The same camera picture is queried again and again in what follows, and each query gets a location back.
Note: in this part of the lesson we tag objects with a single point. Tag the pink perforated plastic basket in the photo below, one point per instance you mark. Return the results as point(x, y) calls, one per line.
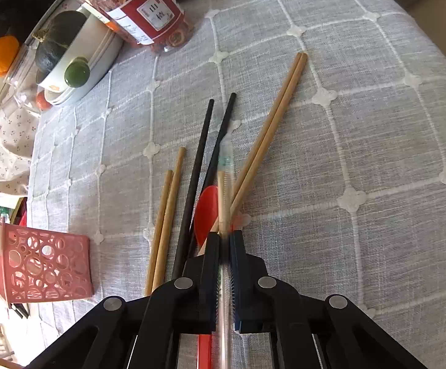
point(42, 261)

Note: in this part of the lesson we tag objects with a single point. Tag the glossy green round object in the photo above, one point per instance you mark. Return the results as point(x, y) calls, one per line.
point(76, 72)

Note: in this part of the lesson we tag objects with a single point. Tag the floral cabinet cloth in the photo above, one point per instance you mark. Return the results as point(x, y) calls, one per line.
point(4, 142)

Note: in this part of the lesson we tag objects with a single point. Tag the large orange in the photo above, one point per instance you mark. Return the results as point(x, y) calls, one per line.
point(0, 55)

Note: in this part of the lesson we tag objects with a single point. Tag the plastic jar with red label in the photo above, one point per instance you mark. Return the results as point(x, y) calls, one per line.
point(131, 32)
point(138, 4)

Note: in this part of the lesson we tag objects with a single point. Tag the red plastic spoon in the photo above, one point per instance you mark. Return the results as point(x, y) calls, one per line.
point(205, 215)

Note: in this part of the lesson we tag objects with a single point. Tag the dark green pumpkin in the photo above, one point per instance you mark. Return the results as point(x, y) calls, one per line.
point(58, 34)

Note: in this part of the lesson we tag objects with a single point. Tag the wooden chopstick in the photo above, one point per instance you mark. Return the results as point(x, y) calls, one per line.
point(160, 215)
point(278, 111)
point(270, 111)
point(171, 207)

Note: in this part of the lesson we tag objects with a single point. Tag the small tangerine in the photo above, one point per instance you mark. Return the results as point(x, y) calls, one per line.
point(43, 101)

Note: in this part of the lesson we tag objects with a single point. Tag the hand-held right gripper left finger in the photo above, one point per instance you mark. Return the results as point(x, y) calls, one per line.
point(215, 250)

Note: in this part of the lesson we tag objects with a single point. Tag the clear glass jar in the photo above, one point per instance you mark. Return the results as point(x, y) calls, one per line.
point(19, 80)

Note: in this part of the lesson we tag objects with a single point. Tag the white ceramic bowl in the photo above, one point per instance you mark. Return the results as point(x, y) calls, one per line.
point(88, 34)

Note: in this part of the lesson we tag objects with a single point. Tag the grey checked tablecloth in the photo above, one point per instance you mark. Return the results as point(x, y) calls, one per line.
point(361, 123)

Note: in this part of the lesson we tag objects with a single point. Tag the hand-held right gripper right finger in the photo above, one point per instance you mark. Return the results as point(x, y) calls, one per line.
point(235, 276)

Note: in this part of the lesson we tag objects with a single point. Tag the black chopstick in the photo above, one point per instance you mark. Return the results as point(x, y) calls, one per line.
point(219, 138)
point(198, 169)

